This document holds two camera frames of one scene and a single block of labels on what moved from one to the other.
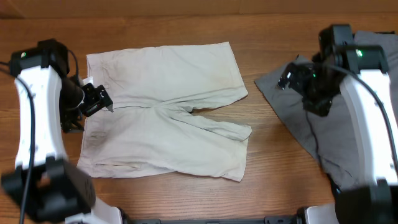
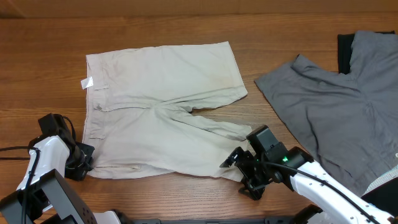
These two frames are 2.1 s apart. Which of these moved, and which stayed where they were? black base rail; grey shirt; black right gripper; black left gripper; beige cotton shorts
Moved: black right gripper; black left gripper
Stayed: beige cotton shorts; grey shirt; black base rail
